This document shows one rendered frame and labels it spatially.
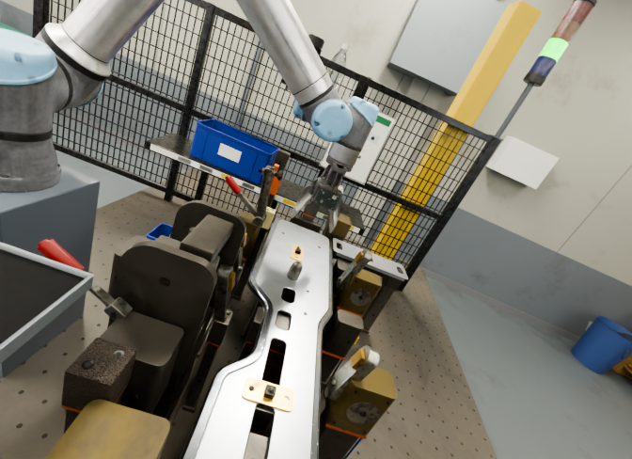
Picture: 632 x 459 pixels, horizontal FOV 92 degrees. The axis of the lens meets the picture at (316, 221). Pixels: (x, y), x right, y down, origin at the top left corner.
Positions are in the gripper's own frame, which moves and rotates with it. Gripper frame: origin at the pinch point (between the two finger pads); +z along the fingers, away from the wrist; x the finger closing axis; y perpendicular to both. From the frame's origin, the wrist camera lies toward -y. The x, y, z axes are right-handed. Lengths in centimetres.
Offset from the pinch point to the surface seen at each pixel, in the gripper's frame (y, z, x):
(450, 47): -216, -96, 70
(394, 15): -255, -107, 21
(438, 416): 14, 41, 62
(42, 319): 58, -6, -27
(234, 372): 45.0, 10.1, -6.7
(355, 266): 7.5, 4.1, 15.4
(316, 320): 25.8, 10.6, 7.1
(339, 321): 22.0, 11.8, 13.6
